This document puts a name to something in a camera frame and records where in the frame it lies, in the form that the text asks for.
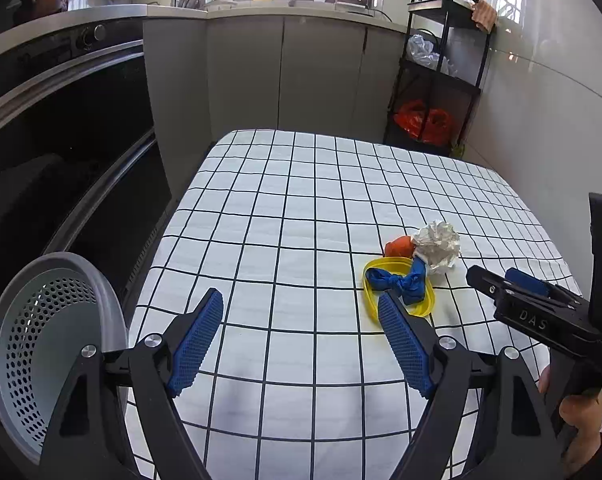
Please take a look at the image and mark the blue cloth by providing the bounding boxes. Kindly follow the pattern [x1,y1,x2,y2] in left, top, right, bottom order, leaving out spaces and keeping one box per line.
[365,257,427,306]

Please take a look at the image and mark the white paper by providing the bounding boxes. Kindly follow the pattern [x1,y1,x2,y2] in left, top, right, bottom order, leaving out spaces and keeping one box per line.
[412,221,461,274]

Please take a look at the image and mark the yellow plastic lid ring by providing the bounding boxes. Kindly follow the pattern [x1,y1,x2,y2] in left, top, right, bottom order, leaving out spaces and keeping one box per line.
[361,254,436,322]

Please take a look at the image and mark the small orange trash piece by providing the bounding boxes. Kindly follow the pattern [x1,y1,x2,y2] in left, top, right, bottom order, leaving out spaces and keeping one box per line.
[383,235,415,258]

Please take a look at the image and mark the grey perforated trash basket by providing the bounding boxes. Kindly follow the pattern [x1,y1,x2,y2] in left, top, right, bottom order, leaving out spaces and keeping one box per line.
[0,252,127,465]

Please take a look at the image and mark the grey kitchen cabinets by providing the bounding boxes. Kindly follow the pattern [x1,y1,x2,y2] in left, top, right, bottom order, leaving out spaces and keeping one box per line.
[142,4,405,196]

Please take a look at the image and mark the person's right hand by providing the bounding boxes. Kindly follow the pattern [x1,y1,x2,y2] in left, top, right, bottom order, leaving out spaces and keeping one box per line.
[559,389,602,478]

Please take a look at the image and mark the white black grid tablecloth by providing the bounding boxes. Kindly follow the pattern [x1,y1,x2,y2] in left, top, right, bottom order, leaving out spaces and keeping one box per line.
[128,129,576,479]

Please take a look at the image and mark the orange plastic bag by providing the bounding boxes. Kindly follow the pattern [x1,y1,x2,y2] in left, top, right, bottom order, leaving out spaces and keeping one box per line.
[393,100,456,148]

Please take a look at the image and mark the black metal shelf rack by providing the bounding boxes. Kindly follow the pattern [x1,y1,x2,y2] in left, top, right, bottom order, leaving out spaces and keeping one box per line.
[382,0,493,158]

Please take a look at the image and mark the clear white plastic bag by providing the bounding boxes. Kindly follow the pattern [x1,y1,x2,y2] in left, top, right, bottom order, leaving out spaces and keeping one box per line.
[407,34,456,76]

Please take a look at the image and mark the black oven knob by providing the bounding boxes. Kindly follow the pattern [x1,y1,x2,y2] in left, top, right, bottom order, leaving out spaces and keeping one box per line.
[77,24,107,50]

